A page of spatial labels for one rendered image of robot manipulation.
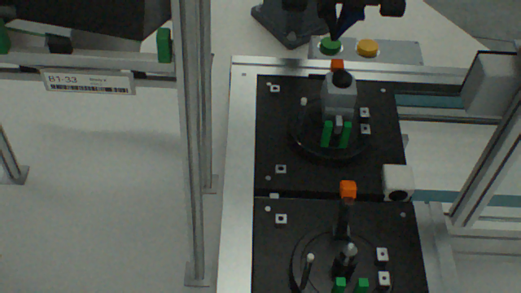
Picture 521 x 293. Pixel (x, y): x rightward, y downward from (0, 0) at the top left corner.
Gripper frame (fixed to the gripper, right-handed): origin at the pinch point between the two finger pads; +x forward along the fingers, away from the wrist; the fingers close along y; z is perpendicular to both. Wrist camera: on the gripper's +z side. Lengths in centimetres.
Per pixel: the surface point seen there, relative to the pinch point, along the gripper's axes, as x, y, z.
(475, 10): 109, -94, 150
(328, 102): 3.1, 1.7, -14.6
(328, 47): 12.4, -1.0, 8.1
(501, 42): 109, -101, 128
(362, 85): 12.6, -6.6, -1.1
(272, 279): 12.7, 9.2, -38.7
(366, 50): 12.4, -8.1, 7.8
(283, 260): 12.6, 7.7, -35.7
